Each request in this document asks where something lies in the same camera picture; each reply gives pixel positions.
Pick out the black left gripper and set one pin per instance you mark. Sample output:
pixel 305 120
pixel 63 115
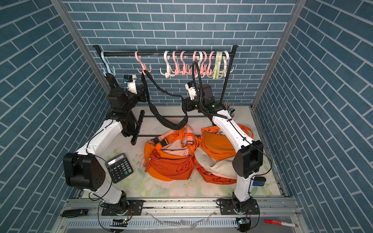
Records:
pixel 141 94

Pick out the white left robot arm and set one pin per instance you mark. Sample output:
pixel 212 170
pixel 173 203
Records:
pixel 88 170

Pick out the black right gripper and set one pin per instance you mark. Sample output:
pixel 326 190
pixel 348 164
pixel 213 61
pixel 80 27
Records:
pixel 188 105

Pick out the black remote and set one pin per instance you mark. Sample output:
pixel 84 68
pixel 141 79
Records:
pixel 74 213

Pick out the dark orange zip bag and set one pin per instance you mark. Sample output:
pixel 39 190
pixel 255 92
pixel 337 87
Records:
pixel 176 169

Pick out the red white marker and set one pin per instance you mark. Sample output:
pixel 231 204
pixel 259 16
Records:
pixel 281 223

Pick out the white hook left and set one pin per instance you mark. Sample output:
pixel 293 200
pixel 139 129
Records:
pixel 168 72

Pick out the white hook right end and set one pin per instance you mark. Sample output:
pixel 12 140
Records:
pixel 225 61

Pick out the white hook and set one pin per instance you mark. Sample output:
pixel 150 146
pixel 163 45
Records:
pixel 200 59
pixel 168 72

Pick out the black calculator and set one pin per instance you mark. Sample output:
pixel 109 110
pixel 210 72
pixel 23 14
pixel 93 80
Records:
pixel 119 168

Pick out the light blue hook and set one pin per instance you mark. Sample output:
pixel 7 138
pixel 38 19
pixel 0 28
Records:
pixel 107 69

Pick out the white hook middle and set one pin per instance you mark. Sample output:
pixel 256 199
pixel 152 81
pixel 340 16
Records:
pixel 200 59

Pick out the green hook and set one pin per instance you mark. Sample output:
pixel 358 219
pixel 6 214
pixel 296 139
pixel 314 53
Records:
pixel 217 65

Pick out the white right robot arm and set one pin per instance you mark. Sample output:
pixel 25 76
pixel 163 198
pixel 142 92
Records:
pixel 249 153

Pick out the black clothes rack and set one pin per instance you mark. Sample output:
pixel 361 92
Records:
pixel 139 121

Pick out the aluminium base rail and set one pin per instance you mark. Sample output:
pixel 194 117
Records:
pixel 184 215

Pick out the beige bag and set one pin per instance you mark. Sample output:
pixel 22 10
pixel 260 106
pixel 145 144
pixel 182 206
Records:
pixel 223 168

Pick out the blue card device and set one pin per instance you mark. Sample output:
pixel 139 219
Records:
pixel 259 181

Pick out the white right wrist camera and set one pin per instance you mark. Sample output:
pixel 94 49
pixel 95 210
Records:
pixel 190 87

